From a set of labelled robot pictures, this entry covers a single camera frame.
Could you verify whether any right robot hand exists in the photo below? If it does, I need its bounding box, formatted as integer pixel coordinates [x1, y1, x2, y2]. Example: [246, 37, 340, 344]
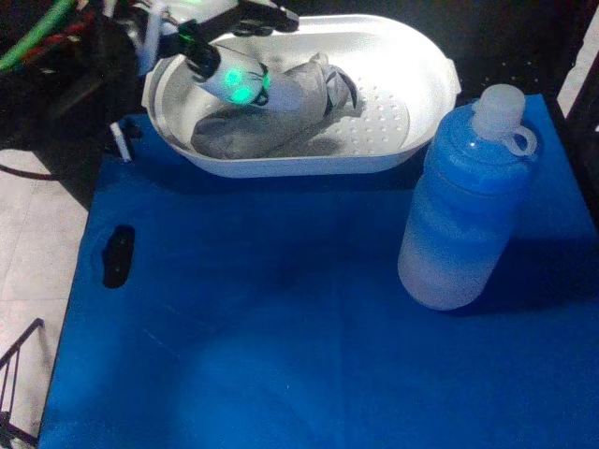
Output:
[203, 50, 306, 113]

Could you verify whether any umbrella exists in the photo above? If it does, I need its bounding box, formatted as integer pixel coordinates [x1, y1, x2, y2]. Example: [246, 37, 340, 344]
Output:
[189, 51, 364, 161]

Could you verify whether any blue bottle with translucent cap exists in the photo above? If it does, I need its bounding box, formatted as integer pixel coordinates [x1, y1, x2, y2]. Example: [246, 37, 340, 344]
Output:
[396, 84, 539, 312]

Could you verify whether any white oval perforated basin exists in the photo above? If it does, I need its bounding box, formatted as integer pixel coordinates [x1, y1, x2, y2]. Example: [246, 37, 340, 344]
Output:
[141, 13, 462, 180]

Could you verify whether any small white clamp piece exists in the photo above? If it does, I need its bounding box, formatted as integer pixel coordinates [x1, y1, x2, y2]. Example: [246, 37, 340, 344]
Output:
[109, 122, 134, 164]

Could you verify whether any blue table mat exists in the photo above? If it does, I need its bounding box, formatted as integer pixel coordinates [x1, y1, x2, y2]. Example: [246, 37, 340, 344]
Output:
[37, 93, 599, 449]

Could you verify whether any black metal rack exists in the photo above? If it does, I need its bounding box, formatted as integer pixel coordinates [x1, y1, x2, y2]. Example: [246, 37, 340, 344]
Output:
[0, 317, 46, 449]

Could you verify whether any red cable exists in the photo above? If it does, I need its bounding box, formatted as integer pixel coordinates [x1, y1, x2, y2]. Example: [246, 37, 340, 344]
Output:
[18, 11, 97, 65]

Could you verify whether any green cable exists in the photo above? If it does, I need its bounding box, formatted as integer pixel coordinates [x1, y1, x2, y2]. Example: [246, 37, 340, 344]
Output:
[0, 0, 79, 72]

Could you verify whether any black floor cable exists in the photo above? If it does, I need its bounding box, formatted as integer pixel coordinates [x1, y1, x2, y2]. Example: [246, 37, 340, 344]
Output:
[0, 161, 55, 181]

